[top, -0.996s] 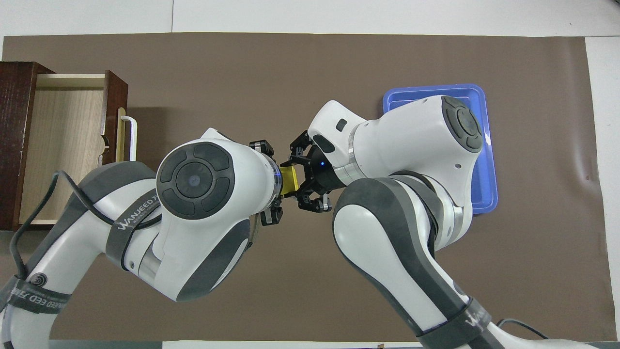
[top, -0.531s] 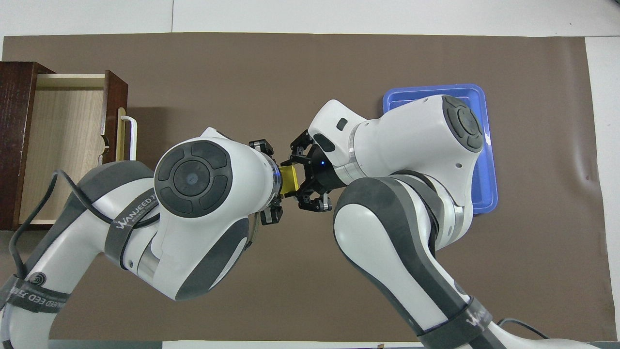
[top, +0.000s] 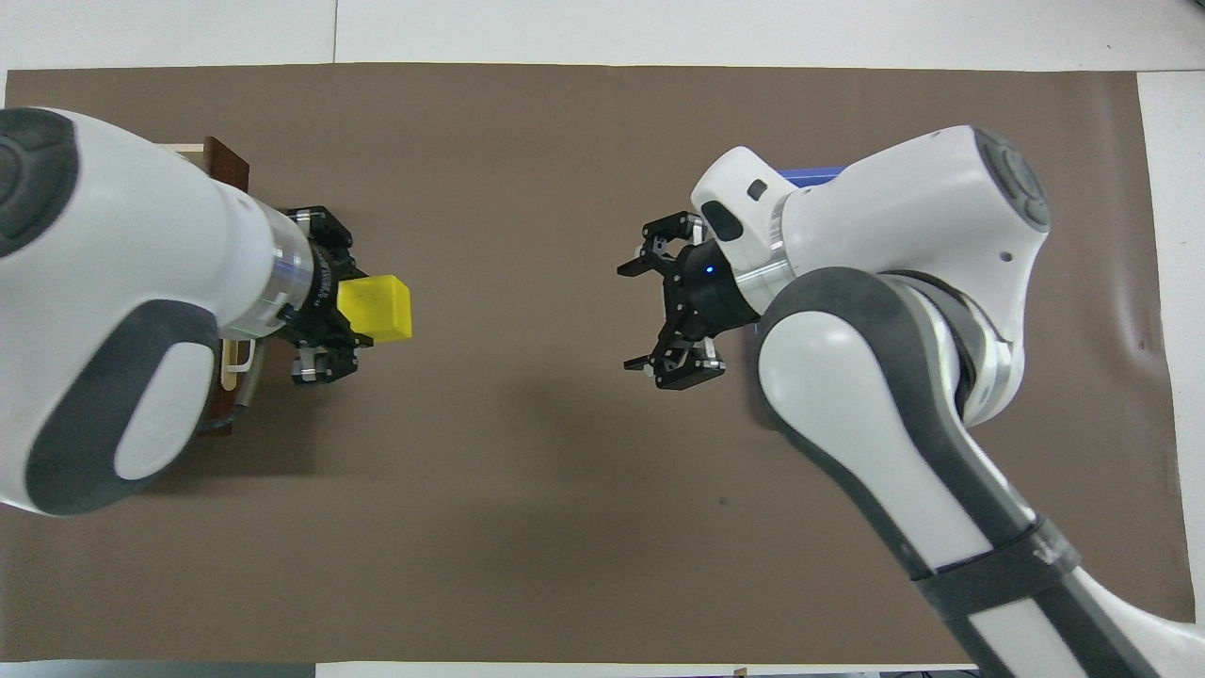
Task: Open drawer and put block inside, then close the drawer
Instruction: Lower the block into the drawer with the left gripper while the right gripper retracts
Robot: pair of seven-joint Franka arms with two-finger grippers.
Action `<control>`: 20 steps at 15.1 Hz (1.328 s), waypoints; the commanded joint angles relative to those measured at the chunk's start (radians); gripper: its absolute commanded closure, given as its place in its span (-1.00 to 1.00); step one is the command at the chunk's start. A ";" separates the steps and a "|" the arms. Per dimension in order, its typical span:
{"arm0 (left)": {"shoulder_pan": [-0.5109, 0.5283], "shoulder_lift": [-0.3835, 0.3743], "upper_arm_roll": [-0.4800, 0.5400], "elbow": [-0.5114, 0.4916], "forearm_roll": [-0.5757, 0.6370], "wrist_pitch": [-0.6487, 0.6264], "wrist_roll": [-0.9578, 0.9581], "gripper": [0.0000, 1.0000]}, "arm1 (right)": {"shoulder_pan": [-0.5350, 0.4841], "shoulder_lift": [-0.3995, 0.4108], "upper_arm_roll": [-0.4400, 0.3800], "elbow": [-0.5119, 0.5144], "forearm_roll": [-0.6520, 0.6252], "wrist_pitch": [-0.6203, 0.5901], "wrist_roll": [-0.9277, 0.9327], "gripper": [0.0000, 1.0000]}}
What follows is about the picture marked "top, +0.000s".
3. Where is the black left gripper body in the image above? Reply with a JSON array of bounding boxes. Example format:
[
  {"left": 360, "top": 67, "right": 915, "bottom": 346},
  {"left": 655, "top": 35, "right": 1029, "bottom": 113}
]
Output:
[{"left": 286, "top": 239, "right": 355, "bottom": 348}]

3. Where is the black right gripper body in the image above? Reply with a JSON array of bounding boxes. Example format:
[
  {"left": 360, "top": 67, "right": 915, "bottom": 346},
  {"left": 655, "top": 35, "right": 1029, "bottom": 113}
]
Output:
[{"left": 663, "top": 239, "right": 760, "bottom": 343}]

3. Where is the yellow cube block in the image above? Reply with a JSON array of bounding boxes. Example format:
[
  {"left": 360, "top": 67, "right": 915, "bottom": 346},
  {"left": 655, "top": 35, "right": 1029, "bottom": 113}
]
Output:
[{"left": 337, "top": 274, "right": 414, "bottom": 344}]

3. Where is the dark wooden drawer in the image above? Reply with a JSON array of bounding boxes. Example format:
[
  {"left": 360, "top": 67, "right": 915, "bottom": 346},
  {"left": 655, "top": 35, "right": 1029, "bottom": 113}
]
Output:
[{"left": 153, "top": 136, "right": 269, "bottom": 437}]

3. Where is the blue plastic tray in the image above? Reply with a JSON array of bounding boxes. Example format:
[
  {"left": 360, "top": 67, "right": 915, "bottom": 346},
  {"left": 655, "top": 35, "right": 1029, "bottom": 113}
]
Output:
[{"left": 744, "top": 166, "right": 848, "bottom": 427}]

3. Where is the brown table mat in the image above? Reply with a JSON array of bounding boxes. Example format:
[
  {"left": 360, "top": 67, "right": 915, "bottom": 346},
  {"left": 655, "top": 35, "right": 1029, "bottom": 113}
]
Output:
[{"left": 0, "top": 63, "right": 1202, "bottom": 665}]

